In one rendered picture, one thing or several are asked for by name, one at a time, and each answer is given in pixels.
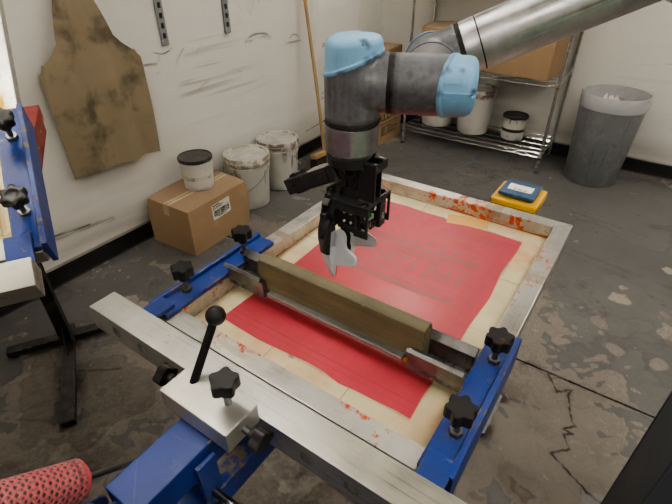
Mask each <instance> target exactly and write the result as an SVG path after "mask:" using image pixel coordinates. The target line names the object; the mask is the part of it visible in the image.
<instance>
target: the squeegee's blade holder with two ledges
mask: <svg viewBox="0 0 672 504"><path fill-rule="evenodd" d="M267 297H268V298H270V299H272V300H274V301H276V302H278V303H280V304H282V305H284V306H286V307H288V308H290V309H292V310H294V311H297V312H299V313H301V314H303V315H305V316H307V317H309V318H311V319H313V320H315V321H317V322H319V323H321V324H323V325H325V326H327V327H330V328H332V329H334V330H336V331H338V332H340V333H342V334H344V335H346V336H348V337H350V338H352V339H354V340H356V341H358V342H360V343H363V344H365V345H367V346H369V347H371V348H373V349H375V350H377V351H379V352H381V353H383V354H385V355H387V356H389V357H391V358H393V359H396V360H398V361H400V362H401V361H402V360H403V358H404V355H405V353H403V352H401V351H399V350H397V349H395V348H392V347H390V346H388V345H386V344H384V343H382V342H380V341H378V340H376V339H373V338H371V337H369V336H367V335H365V334H363V333H361V332H359V331H356V330H354V329H352V328H350V327H348V326H346V325H344V324H342V323H340V322H337V321H335V320H333V319H331V318H329V317H327V316H325V315H323V314H321V313H318V312H316V311H314V310H312V309H310V308H308V307H306V306H304V305H301V304H299V303H297V302H295V301H293V300H291V299H289V298H287V297H285V296H282V295H280V294H278V293H276V292H274V291H272V290H271V291H270V292H268V293H267Z"/></svg>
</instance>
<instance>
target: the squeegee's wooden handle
mask: <svg viewBox="0 0 672 504"><path fill-rule="evenodd" d="M258 270H259V278H261V279H263V280H265V286H266V291H267V292H270V291H271V290H272V291H274V292H276V293H278V294H280V295H282V296H285V297H287V298H289V299H291V300H293V301H295V302H297V303H299V304H301V305H304V306H306V307H308V308H310V309H312V310H314V311H316V312H318V313H321V314H323V315H325V316H327V317H329V318H331V319H333V320H335V321H337V322H340V323H342V324H344V325H346V326H348V327H350V328H352V329H354V330H356V331H359V332H361V333H363V334H365V335H367V336H369V337H371V338H373V339H376V340H378V341H380V342H382V343H384V344H386V345H388V346H390V347H392V348H395V349H397V350H399V351H401V352H403V353H405V355H404V357H405V358H407V356H408V352H406V350H407V347H410V348H412V349H414V350H416V351H419V352H421V353H423V354H425V355H427V354H428V350H429V344H430V338H431V331H432V323H431V322H429V321H426V320H424V319H422V318H419V317H417V316H414V315H412V314H410V313H407V312H405V311H403V310H400V309H398V308H396V307H393V306H391V305H389V304H386V303H384V302H382V301H379V300H377V299H375V298H372V297H370V296H367V295H365V294H363V293H360V292H358V291H356V290H353V289H351V288H349V287H346V286H344V285H342V284H339V283H337V282H335V281H332V280H330V279H327V278H325V277H323V276H320V275H318V274H316V273H313V272H311V271H309V270H306V269H304V268H302V267H299V266H297V265H295V264H292V263H290V262H287V261H285V260H283V259H280V258H278V257H276V256H273V255H271V254H269V253H265V254H264V255H262V256H261V257H260V258H259V259H258Z"/></svg>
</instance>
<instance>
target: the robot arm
mask: <svg viewBox="0 0 672 504"><path fill-rule="evenodd" d="M660 1H663V0H507V1H505V2H503V3H501V4H498V5H496V6H494V7H491V8H489V9H487V10H484V11H482V12H480V13H477V14H475V15H473V16H470V17H468V18H466V19H463V20H461V21H459V22H458V23H455V24H452V25H450V26H447V27H445V28H443V29H440V30H438V31H427V32H424V33H421V34H420V35H418V36H417V37H416V38H415V39H414V40H413V41H412V42H411V43H410V44H409V46H408V48H407V50H406V52H390V51H385V47H384V40H383V38H382V36H381V35H379V34H377V33H374V32H365V31H343V32H338V33H334V34H332V35H331V36H330V37H329V38H327V40H326V41H325V53H324V71H323V77H324V108H325V122H324V139H325V150H326V161H327V163H324V164H321V165H318V166H315V167H312V168H310V169H307V170H305V168H304V169H301V170H297V171H295V172H294V173H292V174H290V175H289V178H287V179H286V180H284V181H283V182H284V184H285V186H286V188H287V190H288V192H289V194H290V195H291V194H295V193H297V194H300V193H303V192H306V191H308V190H309V189H311V188H315V187H318V186H321V185H325V184H328V183H331V182H334V183H332V184H331V185H329V186H328V187H327V188H326V191H327V192H326V193H325V196H324V198H323V200H322V206H321V207H322V208H321V213H320V221H319V226H318V241H319V246H320V251H321V253H322V255H323V259H324V261H325V264H326V266H327V268H328V270H329V272H330V274H331V275H332V276H336V270H337V265H339V266H348V267H354V266H355V265H356V264H357V258H356V256H355V255H354V251H355V247H356V246H366V247H375V246H376V245H377V240H376V238H375V237H374V236H373V235H371V234H370V233H369V232H368V229H370V230H371V229H372V228H373V227H375V226H376V227H380V226H381V225H383V224H384V221H385V220H389V212H390V199H391V190H388V189H385V188H381V182H382V170H384V169H385V168H386V167H388V157H384V156H380V155H376V151H377V150H378V133H379V119H380V113H386V114H402V115H420V116H438V117H440V118H446V117H465V116H467V115H469V114H470V113H471V111H472V109H473V107H474V104H475V99H476V94H477V88H478V81H479V71H482V70H484V69H487V68H490V67H492V66H495V65H497V64H500V63H502V62H505V61H508V60H510V59H513V58H515V57H518V56H521V55H523V54H526V53H528V52H531V51H533V50H536V49H539V48H541V47H544V46H546V45H549V44H552V43H554V42H557V41H559V40H562V39H564V38H567V37H570V36H572V35H575V34H577V33H580V32H583V31H585V30H588V29H590V28H593V27H595V26H598V25H601V24H603V23H606V22H608V21H611V20H613V19H616V18H619V17H621V16H624V15H626V14H629V13H632V12H634V11H637V10H639V9H642V8H644V7H647V6H650V5H652V4H655V3H657V2H660ZM386 198H387V199H388V200H387V213H386V212H385V207H386ZM336 225H338V227H341V229H335V226H336Z"/></svg>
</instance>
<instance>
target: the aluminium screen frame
mask: <svg viewBox="0 0 672 504"><path fill-rule="evenodd" d="M381 188H385V189H388V190H391V193H394V194H398V195H401V196H405V197H408V198H411V199H415V200H418V201H422V202H425V203H428V204H432V205H435V206H439V207H442V208H445V209H449V210H452V211H455V212H459V213H462V214H466V215H469V216H472V217H476V218H479V219H483V220H486V221H489V222H493V223H496V224H500V225H503V226H506V227H510V228H513V229H516V230H520V231H523V232H527V233H530V234H533V235H537V236H540V237H544V238H547V240H546V241H545V243H544V245H543V247H542V248H541V250H540V252H539V254H538V255H537V257H536V259H535V261H534V262H533V264H532V266H531V268H530V270H529V271H528V273H527V275H526V277H525V278H524V280H523V282H522V284H521V285H520V287H519V289H518V291H517V292H516V294H515V296H514V298H513V299H512V301H511V303H510V305H509V307H508V308H507V310H506V312H505V314H504V315H503V317H502V319H501V321H500V322H499V324H498V326H497V328H501V327H505V328H506V329H507V330H508V332H509V333H511V334H513V335H514V336H515V339H516V337H520V335H521V333H522V331H523V329H524V327H525V325H526V323H527V321H528V319H529V317H530V315H531V313H532V311H533V309H534V307H535V305H536V303H537V301H538V299H539V297H540V295H541V293H542V291H543V289H544V287H545V285H546V283H547V281H548V279H549V277H550V275H551V273H552V271H553V269H554V267H555V265H556V263H557V261H558V259H559V257H560V255H561V253H562V251H563V249H564V247H565V245H566V243H567V241H568V239H569V236H570V233H571V230H572V227H573V225H570V224H566V223H563V222H559V221H555V220H552V219H548V218H544V217H541V216H537V215H534V214H530V213H526V212H523V211H519V210H515V209H512V208H508V207H504V206H501V205H497V204H494V203H490V202H486V201H483V200H479V199H475V198H472V197H468V196H465V195H461V194H457V193H454V192H450V191H446V190H443V189H439V188H435V187H432V186H428V185H425V184H421V183H417V182H414V181H410V180H406V179H403V178H399V177H396V176H392V175H388V174H385V173H382V182H381ZM321 206H322V201H320V202H319V203H317V204H316V205H314V206H313V207H311V208H310V209H308V210H307V211H305V212H304V213H302V214H301V215H299V216H298V217H296V218H295V219H293V220H292V221H290V222H289V223H287V224H286V225H284V226H283V227H281V228H280V229H278V230H277V231H275V232H274V233H272V234H271V235H269V236H268V237H266V239H268V240H270V241H273V242H274V245H273V246H272V247H270V248H269V249H267V250H266V251H265V252H263V253H262V254H261V255H264V254H265V253H269V254H271V255H273V256H276V257H277V256H278V255H280V254H281V253H283V252H284V251H285V250H287V249H288V248H289V247H291V246H292V245H294V244H295V243H296V242H298V241H299V240H300V239H302V238H303V237H305V236H306V235H307V234H309V233H310V232H311V231H313V230H314V229H316V228H317V227H318V226H319V221H320V213H321V208H322V207H321ZM236 286H237V285H236V284H234V283H232V282H230V280H229V277H227V278H226V279H224V280H223V281H221V282H220V283H219V284H217V285H216V286H214V287H213V288H211V289H210V290H208V291H207V292H206V293H204V294H203V295H201V296H200V297H198V298H197V299H196V300H194V301H193V302H191V303H190V304H188V305H187V306H185V307H184V308H183V309H181V310H180V311H178V312H177V313H175V314H174V315H173V316H171V317H170V318H168V319H167V318H165V317H163V316H161V317H159V319H161V320H162V321H164V322H166V323H167V324H169V325H171V326H172V327H174V328H176V329H177V330H179V331H181V332H182V333H184V334H186V335H187V336H189V337H191V338H192V339H194V340H196V341H197V342H199V343H201V344H202V341H203V338H204V335H205V332H206V329H207V326H208V325H207V324H206V323H204V322H202V321H200V320H199V319H197V318H195V317H194V316H196V315H197V314H198V313H200V312H201V311H203V310H204V309H205V308H207V307H208V306H210V305H211V304H212V303H214V302H215V301H216V300H218V299H219V298H221V297H222V296H223V295H225V294H226V293H227V292H229V291H230V290H232V289H233V288H234V287H236ZM210 349H211V350H212V351H214V352H216V353H217V354H219V355H221V356H222V357H224V358H226V359H227V360H229V361H231V362H232V363H234V364H236V365H237V366H239V367H241V368H242V369H244V370H246V371H247V372H249V373H251V374H252V375H254V376H256V377H257V378H259V379H261V380H262V381H264V382H266V383H267V384H269V385H271V386H272V387H274V388H276V389H277V390H279V391H281V392H282V393H284V394H286V395H287V396H289V397H291V398H292V399H294V400H296V401H297V402H299V403H301V404H302V405H304V406H306V407H307V408H309V409H311V410H312V411H314V412H316V413H317V414H319V415H321V416H322V417H324V418H326V419H327V420H329V421H331V422H332V423H334V424H336V425H337V426H339V427H341V428H342V429H344V430H346V431H347V432H349V433H351V434H352V435H354V436H356V437H357V438H359V439H361V440H362V441H364V442H366V443H367V444H369V445H371V446H372V447H374V448H376V449H377V450H379V451H381V452H382V453H384V454H386V455H387V456H389V457H391V458H392V459H394V460H396V461H397V462H399V463H401V464H402V465H404V466H406V467H407V468H409V469H411V470H412V471H414V472H415V471H416V470H417V468H418V467H417V462H418V460H419V459H420V457H421V455H422V453H423V452H424V450H425V447H423V446H421V445H419V444H418V443H416V442H414V441H412V440H410V439H409V438H407V437H405V436H403V435H402V434H400V433H398V432H396V431H395V430H393V429H391V428H389V427H388V426H386V425H384V424H382V423H380V422H379V421H377V420H375V419H373V418H372V417H370V416H368V415H366V414H365V413H363V412H361V411H359V410H357V409H356V408H354V407H352V406H350V405H349V404H347V403H345V402H343V401H342V400H340V399H338V398H336V397H335V396H333V395H331V394H329V393H327V392H326V391H324V390H322V389H320V388H319V387H317V386H315V385H313V384H312V383H310V382H308V381H306V380H305V379H303V378H301V377H299V376H297V375H296V374H294V373H292V372H290V371H289V370H287V369H285V368H283V367H282V366H280V365H278V364H276V363H275V362H273V361H271V360H269V359H267V358H266V357H264V356H262V355H260V354H259V353H257V352H255V351H253V350H252V349H250V348H248V347H246V346H245V345H243V344H241V343H239V342H237V341H236V340H234V339H232V338H230V337H229V336H227V335H225V334H223V333H222V332H220V331H218V330H215V333H214V336H213V340H212V343H211V346H210Z"/></svg>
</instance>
